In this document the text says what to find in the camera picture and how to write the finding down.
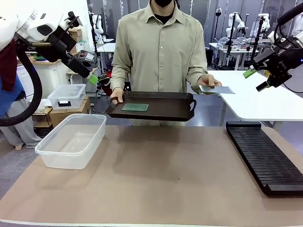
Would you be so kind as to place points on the black slotted PCB rack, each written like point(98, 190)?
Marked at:
point(265, 156)

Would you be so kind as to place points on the white background desk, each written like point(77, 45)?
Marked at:
point(106, 47)

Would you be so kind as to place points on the person's beige shirt torso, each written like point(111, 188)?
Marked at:
point(158, 47)

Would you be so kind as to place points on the clear lidded storage box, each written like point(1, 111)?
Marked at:
point(67, 94)

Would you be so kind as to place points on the grey PCB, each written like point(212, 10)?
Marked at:
point(223, 89)

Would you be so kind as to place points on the person's right hand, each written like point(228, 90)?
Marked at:
point(117, 94)

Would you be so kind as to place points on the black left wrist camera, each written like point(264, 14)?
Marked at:
point(73, 19)

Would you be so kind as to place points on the brown cardboard box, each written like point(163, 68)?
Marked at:
point(78, 111)

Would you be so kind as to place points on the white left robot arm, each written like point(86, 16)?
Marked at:
point(28, 26)

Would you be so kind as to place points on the red and black bag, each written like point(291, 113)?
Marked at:
point(104, 79)

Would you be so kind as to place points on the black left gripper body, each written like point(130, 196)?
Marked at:
point(62, 41)

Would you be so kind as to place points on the black face mask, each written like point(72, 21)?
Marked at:
point(164, 2)

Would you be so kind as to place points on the person's left hand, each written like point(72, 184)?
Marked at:
point(207, 81)

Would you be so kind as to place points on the white side table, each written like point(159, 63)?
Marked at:
point(260, 104)

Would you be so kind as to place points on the clear plastic open box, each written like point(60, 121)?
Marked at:
point(71, 142)

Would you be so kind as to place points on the black tripod stand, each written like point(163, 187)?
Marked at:
point(258, 40)
point(219, 35)

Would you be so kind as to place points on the person's right forearm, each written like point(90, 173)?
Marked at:
point(120, 75)

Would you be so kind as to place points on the person's left forearm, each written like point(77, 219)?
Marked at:
point(196, 75)

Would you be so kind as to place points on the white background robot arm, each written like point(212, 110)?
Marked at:
point(265, 21)
point(99, 23)
point(234, 21)

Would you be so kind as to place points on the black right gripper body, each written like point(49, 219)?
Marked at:
point(280, 63)

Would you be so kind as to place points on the green PCB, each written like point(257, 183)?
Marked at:
point(135, 107)

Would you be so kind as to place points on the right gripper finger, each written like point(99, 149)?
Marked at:
point(262, 86)
point(250, 72)

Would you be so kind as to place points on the background person in blue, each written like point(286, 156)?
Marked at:
point(14, 132)

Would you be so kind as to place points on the brown plastic serving tray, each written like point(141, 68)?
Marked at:
point(163, 106)

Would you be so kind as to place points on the white cabinet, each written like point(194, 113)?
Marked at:
point(52, 71)

